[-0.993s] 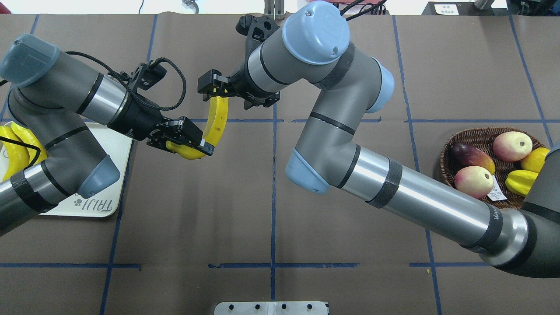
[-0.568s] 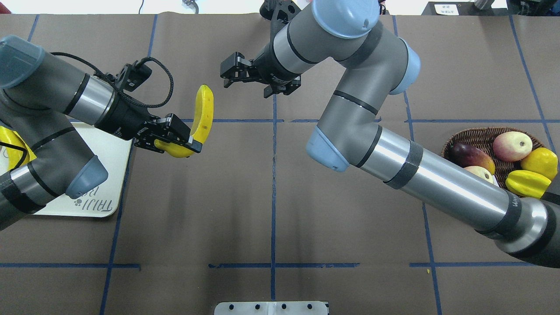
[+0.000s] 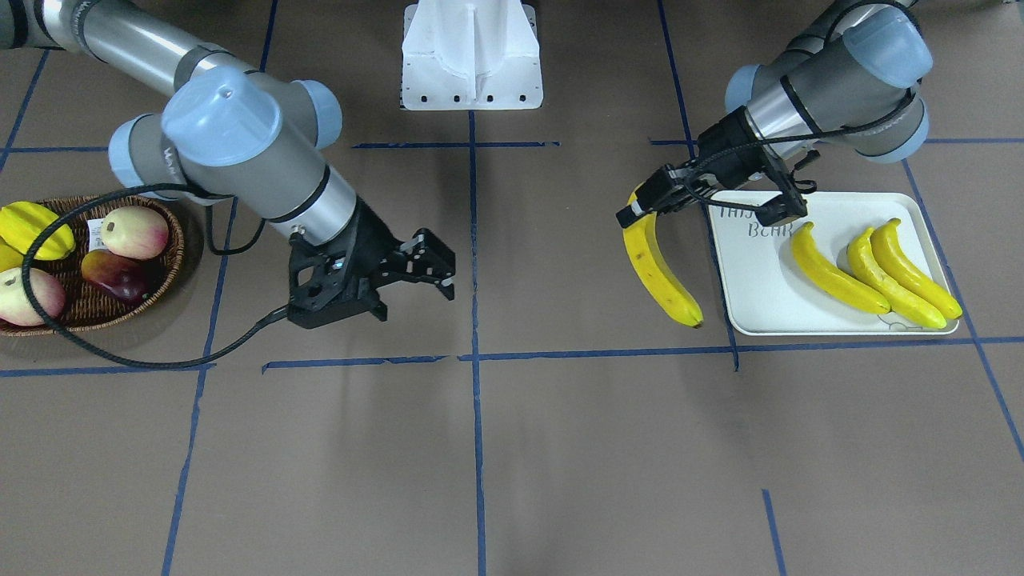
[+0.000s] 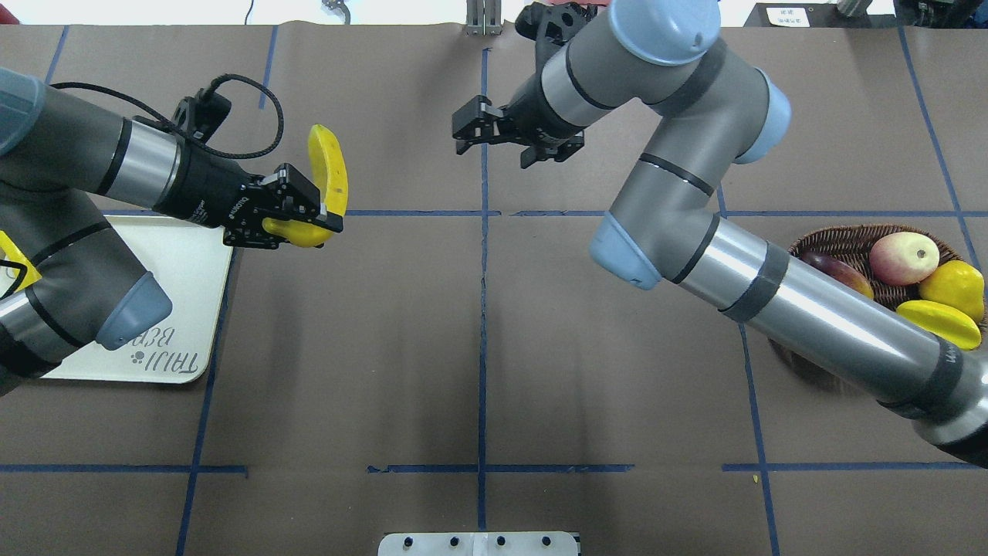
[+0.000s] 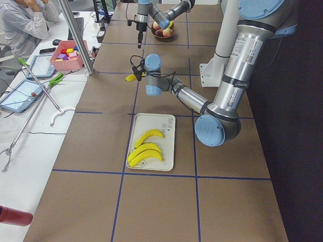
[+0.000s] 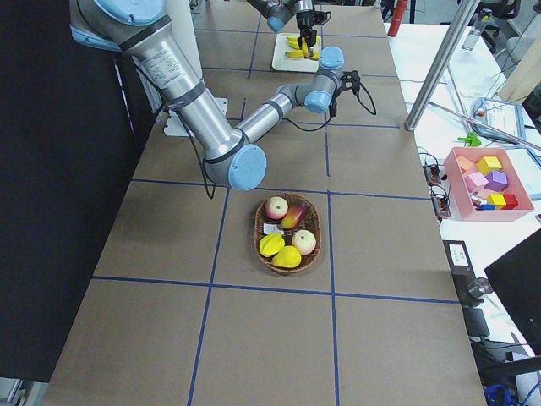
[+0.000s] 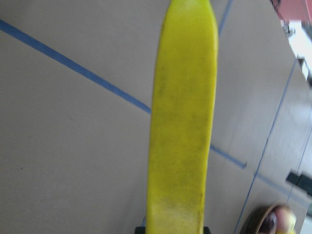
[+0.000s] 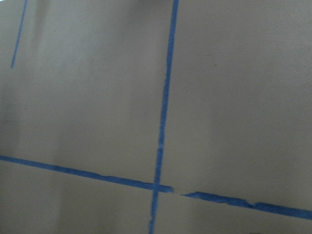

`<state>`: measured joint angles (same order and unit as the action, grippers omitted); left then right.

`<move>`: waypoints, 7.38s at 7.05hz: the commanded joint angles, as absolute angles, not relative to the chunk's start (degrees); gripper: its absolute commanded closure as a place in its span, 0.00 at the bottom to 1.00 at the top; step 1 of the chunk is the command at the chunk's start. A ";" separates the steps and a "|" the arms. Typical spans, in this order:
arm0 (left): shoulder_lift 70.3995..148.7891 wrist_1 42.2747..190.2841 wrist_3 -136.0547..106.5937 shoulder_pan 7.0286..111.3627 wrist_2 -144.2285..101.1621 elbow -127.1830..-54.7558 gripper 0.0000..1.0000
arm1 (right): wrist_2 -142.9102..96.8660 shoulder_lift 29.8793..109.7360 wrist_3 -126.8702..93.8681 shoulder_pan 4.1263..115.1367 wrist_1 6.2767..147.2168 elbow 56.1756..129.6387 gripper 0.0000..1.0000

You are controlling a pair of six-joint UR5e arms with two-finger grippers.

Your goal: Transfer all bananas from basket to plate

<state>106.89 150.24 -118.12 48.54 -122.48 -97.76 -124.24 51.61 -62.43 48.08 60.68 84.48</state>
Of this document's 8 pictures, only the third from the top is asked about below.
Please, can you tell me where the white bear tray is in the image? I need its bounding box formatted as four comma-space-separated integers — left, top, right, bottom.
710, 190, 950, 336

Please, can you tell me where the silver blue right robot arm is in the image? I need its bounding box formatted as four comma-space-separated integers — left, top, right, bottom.
2, 1, 456, 329

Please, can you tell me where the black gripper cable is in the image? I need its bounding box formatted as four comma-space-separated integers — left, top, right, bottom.
685, 0, 921, 201
22, 184, 290, 370

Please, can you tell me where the yellow starfruit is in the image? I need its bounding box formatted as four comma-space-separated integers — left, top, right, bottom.
1, 201, 77, 272

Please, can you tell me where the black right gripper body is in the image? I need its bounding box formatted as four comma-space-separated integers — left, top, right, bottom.
286, 199, 402, 329

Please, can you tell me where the yellow banana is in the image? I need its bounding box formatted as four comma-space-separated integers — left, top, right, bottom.
870, 218, 963, 320
847, 227, 947, 330
790, 222, 892, 316
622, 213, 705, 329

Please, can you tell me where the pink white peach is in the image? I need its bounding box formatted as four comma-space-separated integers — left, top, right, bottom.
100, 206, 170, 260

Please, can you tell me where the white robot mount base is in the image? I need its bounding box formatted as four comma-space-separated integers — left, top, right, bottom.
400, 1, 544, 110

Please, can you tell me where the brown wicker basket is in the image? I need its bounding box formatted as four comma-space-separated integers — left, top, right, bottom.
33, 196, 189, 333

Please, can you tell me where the pink white apple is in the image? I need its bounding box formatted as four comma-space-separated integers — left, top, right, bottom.
1, 268, 66, 327

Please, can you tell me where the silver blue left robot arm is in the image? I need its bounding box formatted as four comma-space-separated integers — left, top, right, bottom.
617, 1, 934, 229

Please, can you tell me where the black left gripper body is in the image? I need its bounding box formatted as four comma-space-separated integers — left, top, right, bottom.
684, 108, 817, 201

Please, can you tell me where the dark purple fruit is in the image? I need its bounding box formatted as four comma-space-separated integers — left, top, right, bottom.
80, 250, 150, 306

